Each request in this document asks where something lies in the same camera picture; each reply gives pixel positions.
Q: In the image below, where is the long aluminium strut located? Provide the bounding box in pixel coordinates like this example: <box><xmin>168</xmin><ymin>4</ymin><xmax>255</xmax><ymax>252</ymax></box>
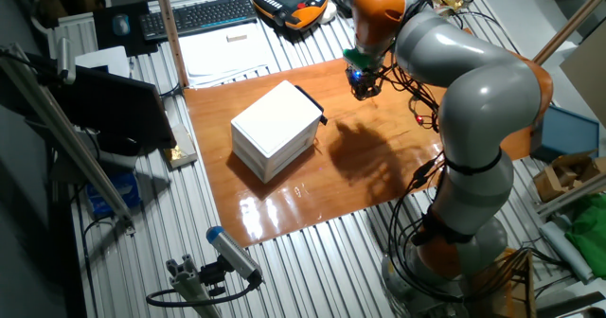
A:
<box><xmin>0</xmin><ymin>43</ymin><xmax>136</xmax><ymax>237</ymax></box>

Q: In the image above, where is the green cloth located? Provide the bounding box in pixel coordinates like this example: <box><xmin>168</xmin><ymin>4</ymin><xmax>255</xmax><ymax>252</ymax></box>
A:
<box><xmin>565</xmin><ymin>192</ymin><xmax>606</xmax><ymax>280</ymax></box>

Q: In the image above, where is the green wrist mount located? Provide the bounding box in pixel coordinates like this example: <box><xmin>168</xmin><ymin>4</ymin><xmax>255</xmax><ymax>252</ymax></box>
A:
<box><xmin>343</xmin><ymin>47</ymin><xmax>375</xmax><ymax>71</ymax></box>

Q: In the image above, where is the black mouse pad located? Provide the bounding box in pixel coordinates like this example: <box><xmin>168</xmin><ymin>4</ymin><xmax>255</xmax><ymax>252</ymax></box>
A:
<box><xmin>92</xmin><ymin>0</ymin><xmax>160</xmax><ymax>58</ymax></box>

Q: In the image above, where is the open cardboard box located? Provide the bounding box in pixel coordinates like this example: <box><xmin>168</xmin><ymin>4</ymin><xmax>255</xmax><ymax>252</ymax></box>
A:
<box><xmin>533</xmin><ymin>150</ymin><xmax>606</xmax><ymax>203</ymax></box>

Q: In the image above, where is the black monitor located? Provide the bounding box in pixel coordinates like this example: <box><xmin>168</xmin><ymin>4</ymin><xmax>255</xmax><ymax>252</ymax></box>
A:
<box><xmin>27</xmin><ymin>52</ymin><xmax>177</xmax><ymax>157</ymax></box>

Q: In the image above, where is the white flat box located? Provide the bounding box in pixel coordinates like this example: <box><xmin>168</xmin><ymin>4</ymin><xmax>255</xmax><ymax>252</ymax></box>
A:
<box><xmin>74</xmin><ymin>45</ymin><xmax>132</xmax><ymax>79</ymax></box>

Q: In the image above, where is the black computer keyboard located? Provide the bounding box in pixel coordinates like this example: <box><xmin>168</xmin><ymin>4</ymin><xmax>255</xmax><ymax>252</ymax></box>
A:
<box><xmin>138</xmin><ymin>0</ymin><xmax>259</xmax><ymax>43</ymax></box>

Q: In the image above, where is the white drawer with black handle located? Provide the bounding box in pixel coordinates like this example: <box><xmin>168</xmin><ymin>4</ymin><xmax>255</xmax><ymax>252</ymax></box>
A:
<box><xmin>294</xmin><ymin>84</ymin><xmax>329</xmax><ymax>127</ymax></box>

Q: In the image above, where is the grey camera with blue end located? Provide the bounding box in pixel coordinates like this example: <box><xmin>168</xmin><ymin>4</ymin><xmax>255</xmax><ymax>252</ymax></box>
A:
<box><xmin>198</xmin><ymin>225</ymin><xmax>264</xmax><ymax>298</ymax></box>

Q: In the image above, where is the small gold box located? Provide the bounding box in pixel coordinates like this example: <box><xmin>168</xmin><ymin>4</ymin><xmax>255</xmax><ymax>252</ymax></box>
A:
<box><xmin>163</xmin><ymin>122</ymin><xmax>199</xmax><ymax>169</ymax></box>

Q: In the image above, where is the yellow foil bag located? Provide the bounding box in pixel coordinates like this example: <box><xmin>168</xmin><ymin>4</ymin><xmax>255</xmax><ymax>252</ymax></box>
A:
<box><xmin>433</xmin><ymin>0</ymin><xmax>463</xmax><ymax>16</ymax></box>

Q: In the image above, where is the brown wooden board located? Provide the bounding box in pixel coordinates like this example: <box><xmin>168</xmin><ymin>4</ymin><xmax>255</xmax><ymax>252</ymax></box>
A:
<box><xmin>183</xmin><ymin>55</ymin><xmax>534</xmax><ymax>249</ymax></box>

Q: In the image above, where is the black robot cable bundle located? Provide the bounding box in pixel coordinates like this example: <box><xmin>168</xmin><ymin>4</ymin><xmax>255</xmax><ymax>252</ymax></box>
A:
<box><xmin>378</xmin><ymin>0</ymin><xmax>455</xmax><ymax>305</ymax></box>

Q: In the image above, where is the silver camera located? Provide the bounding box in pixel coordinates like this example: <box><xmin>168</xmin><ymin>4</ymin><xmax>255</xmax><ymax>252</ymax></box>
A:
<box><xmin>55</xmin><ymin>36</ymin><xmax>77</xmax><ymax>86</ymax></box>

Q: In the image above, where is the white round object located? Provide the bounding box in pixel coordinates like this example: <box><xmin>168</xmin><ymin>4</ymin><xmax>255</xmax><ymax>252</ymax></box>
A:
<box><xmin>317</xmin><ymin>0</ymin><xmax>338</xmax><ymax>25</ymax></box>

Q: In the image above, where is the blue box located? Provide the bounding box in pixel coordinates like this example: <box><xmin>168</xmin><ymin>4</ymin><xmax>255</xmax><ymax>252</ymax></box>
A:
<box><xmin>529</xmin><ymin>103</ymin><xmax>601</xmax><ymax>163</ymax></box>

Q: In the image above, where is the grey computer mouse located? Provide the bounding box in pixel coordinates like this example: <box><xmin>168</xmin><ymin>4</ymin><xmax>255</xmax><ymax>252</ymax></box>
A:
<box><xmin>112</xmin><ymin>13</ymin><xmax>132</xmax><ymax>37</ymax></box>

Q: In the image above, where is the wooden frame post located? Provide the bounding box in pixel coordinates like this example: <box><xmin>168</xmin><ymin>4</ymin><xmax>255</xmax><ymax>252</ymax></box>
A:
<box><xmin>151</xmin><ymin>0</ymin><xmax>190</xmax><ymax>88</ymax></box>
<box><xmin>532</xmin><ymin>0</ymin><xmax>606</xmax><ymax>66</ymax></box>

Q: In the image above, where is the white roll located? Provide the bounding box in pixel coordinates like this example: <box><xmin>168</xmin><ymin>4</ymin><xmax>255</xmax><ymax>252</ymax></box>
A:
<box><xmin>539</xmin><ymin>221</ymin><xmax>596</xmax><ymax>284</ymax></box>

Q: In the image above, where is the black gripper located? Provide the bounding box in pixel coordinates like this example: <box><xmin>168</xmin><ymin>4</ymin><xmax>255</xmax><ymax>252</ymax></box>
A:
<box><xmin>348</xmin><ymin>64</ymin><xmax>383</xmax><ymax>101</ymax></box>

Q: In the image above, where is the white paper stack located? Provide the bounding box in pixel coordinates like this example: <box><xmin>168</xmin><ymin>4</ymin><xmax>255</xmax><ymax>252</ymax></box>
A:
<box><xmin>177</xmin><ymin>22</ymin><xmax>276</xmax><ymax>88</ymax></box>

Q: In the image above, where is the blue packet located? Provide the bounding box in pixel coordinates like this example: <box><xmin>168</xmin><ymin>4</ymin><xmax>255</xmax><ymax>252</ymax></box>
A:
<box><xmin>84</xmin><ymin>170</ymin><xmax>142</xmax><ymax>218</ymax></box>

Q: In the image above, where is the wooden crate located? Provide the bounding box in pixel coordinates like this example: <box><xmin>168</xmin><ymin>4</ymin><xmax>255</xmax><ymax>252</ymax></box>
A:
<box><xmin>466</xmin><ymin>246</ymin><xmax>539</xmax><ymax>318</ymax></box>

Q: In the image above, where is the aluminium bar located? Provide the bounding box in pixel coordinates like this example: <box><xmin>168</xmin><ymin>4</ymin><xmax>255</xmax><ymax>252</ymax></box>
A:
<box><xmin>537</xmin><ymin>173</ymin><xmax>606</xmax><ymax>218</ymax></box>

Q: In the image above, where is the black camera cable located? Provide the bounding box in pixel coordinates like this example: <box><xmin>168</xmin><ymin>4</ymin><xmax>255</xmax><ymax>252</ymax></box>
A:
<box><xmin>145</xmin><ymin>279</ymin><xmax>261</xmax><ymax>309</ymax></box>

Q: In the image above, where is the white drawer cabinet frame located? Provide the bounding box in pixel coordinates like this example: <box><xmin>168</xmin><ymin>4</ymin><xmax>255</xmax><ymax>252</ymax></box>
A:
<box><xmin>230</xmin><ymin>79</ymin><xmax>324</xmax><ymax>185</ymax></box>

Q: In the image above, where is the aluminium profile mount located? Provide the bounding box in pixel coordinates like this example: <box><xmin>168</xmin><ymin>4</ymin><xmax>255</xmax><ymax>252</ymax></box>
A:
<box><xmin>165</xmin><ymin>254</ymin><xmax>223</xmax><ymax>318</ymax></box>

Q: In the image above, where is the brown cardboard sheet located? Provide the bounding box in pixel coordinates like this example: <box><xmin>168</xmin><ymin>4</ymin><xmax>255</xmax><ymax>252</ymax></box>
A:
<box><xmin>560</xmin><ymin>33</ymin><xmax>606</xmax><ymax>130</ymax></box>

